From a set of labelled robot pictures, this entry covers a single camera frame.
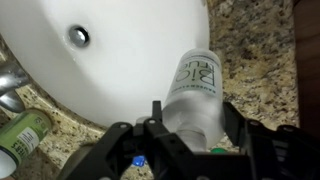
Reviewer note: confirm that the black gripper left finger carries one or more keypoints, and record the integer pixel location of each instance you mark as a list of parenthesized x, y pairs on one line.
[(157, 111)]

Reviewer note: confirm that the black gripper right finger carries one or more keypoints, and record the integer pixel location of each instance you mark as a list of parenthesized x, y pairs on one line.
[(235, 123)]

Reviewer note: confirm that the clear BioTrue bottle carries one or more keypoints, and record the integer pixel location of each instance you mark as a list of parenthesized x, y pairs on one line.
[(196, 100)]

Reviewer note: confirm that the green bottle cap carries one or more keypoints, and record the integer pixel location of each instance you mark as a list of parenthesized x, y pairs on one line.
[(219, 150)]

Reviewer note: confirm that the green soap pump bottle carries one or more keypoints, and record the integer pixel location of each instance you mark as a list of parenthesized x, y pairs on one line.
[(23, 136)]

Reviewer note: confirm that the white oval sink basin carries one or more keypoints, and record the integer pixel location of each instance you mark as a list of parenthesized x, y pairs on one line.
[(133, 50)]

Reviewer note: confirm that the metal sink drain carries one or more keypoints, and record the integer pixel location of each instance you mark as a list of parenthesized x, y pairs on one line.
[(79, 36)]

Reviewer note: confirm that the chrome faucet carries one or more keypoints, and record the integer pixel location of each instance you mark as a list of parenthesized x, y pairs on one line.
[(11, 80)]

